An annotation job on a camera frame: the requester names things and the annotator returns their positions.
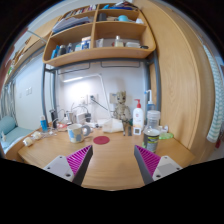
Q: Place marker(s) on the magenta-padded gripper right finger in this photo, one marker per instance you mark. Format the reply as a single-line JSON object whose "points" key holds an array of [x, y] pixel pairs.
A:
{"points": [[148, 160]]}

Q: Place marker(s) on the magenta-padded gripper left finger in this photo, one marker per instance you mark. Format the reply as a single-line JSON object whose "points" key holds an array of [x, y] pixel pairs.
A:
{"points": [[78, 160]]}

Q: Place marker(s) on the clear plastic bottle dark label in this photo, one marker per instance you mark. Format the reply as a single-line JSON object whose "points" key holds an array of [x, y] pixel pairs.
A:
{"points": [[151, 136]]}

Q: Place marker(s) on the cream mug blue map print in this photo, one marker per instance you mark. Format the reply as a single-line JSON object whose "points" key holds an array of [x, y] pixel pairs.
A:
{"points": [[76, 133]]}

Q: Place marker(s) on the green wipes pack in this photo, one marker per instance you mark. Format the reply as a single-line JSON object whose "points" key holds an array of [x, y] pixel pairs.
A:
{"points": [[166, 136]]}

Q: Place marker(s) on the flat round red coaster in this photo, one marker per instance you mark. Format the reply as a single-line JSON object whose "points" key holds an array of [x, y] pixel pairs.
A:
{"points": [[101, 140]]}

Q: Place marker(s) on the small white desk clock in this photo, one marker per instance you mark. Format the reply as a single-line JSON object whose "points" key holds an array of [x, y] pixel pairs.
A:
{"points": [[137, 131]]}

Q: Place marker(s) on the white power adapter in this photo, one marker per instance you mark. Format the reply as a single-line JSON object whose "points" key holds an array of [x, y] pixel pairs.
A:
{"points": [[81, 118]]}

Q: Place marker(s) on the white lotion bottle red pump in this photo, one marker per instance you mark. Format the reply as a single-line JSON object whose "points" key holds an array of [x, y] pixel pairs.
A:
{"points": [[138, 118]]}

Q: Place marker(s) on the black handheld device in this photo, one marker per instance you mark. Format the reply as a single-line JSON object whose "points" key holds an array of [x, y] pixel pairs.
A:
{"points": [[53, 120]]}

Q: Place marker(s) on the white tissue pack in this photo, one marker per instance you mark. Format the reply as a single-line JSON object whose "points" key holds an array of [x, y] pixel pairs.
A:
{"points": [[112, 126]]}

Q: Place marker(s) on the round white small object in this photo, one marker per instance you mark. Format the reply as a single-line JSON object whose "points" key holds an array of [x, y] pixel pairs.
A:
{"points": [[28, 141], [36, 135]]}

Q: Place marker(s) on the blue tube white cap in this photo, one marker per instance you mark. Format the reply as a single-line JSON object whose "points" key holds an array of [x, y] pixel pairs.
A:
{"points": [[43, 125]]}

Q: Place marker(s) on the blue spray bottle white nozzle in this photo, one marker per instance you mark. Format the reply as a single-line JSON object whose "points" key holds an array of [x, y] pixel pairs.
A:
{"points": [[150, 106]]}

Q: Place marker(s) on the tree creature figurine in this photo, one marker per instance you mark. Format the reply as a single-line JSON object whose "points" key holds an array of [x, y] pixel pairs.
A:
{"points": [[121, 106]]}

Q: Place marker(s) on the teal mattress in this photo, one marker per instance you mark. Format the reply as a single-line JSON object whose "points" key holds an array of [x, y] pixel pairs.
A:
{"points": [[16, 136]]}

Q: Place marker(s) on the teal cushion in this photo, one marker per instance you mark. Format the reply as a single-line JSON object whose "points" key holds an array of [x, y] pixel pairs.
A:
{"points": [[7, 125]]}

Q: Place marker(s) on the white desk lamp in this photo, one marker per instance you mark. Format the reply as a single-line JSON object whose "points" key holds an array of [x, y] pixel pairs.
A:
{"points": [[80, 78]]}

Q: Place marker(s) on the wooden wardrobe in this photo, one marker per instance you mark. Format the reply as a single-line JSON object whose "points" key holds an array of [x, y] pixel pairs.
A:
{"points": [[180, 83]]}

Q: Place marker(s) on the green white striped towel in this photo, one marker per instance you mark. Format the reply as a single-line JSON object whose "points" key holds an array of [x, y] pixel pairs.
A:
{"points": [[216, 110]]}

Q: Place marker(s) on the wooden shelf unit with items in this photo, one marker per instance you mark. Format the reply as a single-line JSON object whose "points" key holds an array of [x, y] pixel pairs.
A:
{"points": [[100, 53]]}

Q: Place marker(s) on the white wall socket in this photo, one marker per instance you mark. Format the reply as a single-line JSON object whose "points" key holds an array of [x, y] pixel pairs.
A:
{"points": [[83, 100], [94, 98]]}

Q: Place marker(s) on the white wall box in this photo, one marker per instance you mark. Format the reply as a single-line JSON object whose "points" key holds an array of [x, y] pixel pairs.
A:
{"points": [[112, 97]]}

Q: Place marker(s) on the grey metal desk frame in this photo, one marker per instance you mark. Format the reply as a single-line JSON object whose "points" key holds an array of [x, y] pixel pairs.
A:
{"points": [[43, 93]]}

